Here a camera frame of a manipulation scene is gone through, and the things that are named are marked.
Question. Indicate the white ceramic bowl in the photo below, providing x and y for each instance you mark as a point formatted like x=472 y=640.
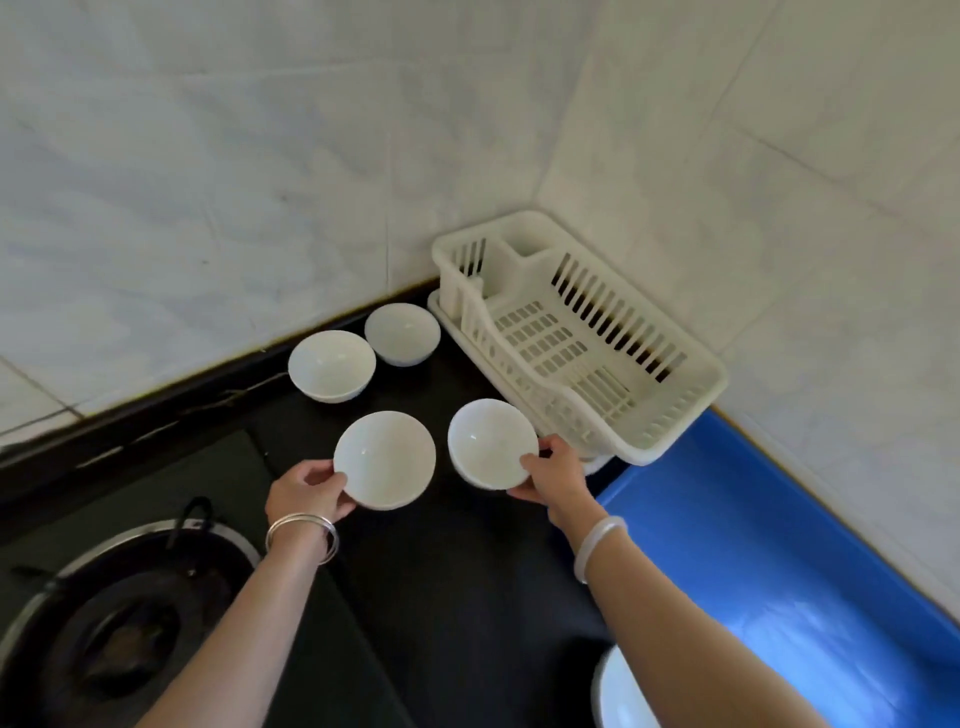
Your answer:
x=489 y=442
x=402 y=332
x=386 y=459
x=331 y=365

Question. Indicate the person's left thumb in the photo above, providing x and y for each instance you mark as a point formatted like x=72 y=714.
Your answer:
x=345 y=508

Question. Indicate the black glass gas stove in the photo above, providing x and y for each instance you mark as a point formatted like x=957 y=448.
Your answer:
x=225 y=469

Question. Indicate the person's right hand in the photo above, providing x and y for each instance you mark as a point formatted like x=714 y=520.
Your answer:
x=561 y=480

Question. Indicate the person's left forearm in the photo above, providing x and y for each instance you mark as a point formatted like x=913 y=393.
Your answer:
x=247 y=637

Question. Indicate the white plastic dish rack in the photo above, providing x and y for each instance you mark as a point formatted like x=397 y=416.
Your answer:
x=600 y=337

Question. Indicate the person's right forearm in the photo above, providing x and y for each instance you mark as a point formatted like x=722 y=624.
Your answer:
x=675 y=645

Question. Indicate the white jade bangle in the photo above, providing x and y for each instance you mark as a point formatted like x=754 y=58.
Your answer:
x=596 y=541

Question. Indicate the black iron pan support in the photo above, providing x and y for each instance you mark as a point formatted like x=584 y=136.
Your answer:
x=127 y=637

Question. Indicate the person's left hand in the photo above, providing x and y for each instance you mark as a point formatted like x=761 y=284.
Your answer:
x=300 y=491

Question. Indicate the blue sink basin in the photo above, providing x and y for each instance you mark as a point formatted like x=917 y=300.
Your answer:
x=772 y=577

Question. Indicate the person's right thumb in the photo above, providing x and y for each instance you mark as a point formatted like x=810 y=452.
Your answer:
x=525 y=493

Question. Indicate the white dish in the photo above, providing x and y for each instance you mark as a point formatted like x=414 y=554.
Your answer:
x=619 y=694

